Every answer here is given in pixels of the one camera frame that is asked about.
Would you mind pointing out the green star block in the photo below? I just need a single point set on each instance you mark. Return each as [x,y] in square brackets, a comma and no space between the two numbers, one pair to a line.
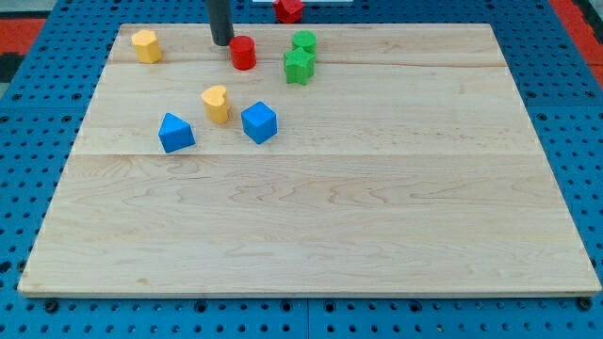
[299,66]

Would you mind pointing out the red star block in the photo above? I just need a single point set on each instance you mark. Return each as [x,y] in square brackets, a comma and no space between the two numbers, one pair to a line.
[288,11]

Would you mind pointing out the red cylinder block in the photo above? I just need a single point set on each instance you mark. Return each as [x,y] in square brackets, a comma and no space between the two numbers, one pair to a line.
[242,49]

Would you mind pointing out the blue triangle block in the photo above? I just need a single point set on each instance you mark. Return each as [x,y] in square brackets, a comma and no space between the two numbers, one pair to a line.
[175,133]

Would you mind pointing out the green cylinder block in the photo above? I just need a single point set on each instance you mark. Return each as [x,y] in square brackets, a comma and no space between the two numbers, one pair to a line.
[305,39]

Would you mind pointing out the light wooden board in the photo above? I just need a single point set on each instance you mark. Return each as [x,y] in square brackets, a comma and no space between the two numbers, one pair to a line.
[408,167]

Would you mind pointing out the yellow heart block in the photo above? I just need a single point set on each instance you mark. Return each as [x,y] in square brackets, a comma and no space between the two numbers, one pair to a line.
[216,103]

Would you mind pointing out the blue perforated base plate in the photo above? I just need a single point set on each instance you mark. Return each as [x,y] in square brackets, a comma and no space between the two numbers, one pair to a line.
[46,101]

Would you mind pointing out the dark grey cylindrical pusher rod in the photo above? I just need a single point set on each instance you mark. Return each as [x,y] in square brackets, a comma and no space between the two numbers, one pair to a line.
[220,21]

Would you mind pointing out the yellow hexagon block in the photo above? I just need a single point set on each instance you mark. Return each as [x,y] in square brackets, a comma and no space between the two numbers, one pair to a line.
[146,46]

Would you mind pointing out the blue cube block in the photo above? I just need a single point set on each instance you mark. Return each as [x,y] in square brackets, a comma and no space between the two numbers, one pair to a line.
[259,122]

